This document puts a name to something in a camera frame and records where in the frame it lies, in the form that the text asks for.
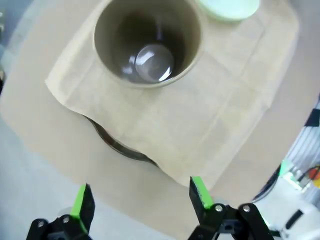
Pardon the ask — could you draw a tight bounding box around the yellow red emergency stop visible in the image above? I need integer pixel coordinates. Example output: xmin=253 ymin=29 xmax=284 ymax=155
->
xmin=308 ymin=166 xmax=320 ymax=181

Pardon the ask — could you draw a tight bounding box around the aluminium slotted base plate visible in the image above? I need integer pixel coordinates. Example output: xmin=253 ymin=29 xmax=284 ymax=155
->
xmin=287 ymin=93 xmax=320 ymax=177

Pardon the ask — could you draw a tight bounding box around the beige plastic cup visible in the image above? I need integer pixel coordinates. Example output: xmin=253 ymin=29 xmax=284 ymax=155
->
xmin=93 ymin=0 xmax=202 ymax=89

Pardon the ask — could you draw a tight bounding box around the dark brown serving tray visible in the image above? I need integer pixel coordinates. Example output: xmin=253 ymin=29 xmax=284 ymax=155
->
xmin=83 ymin=113 xmax=161 ymax=168

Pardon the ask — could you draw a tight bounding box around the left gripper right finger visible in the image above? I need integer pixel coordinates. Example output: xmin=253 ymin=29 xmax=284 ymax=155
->
xmin=188 ymin=176 xmax=273 ymax=240

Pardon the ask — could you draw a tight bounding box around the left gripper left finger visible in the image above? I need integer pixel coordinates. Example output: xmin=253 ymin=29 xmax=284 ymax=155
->
xmin=26 ymin=183 xmax=96 ymax=240

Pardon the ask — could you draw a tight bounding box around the light green bowl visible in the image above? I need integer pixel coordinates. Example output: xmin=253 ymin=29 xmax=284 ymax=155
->
xmin=194 ymin=0 xmax=261 ymax=25

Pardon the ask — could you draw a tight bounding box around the beige cloth mat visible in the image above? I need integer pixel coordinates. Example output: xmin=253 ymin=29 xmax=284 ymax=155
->
xmin=44 ymin=0 xmax=300 ymax=187

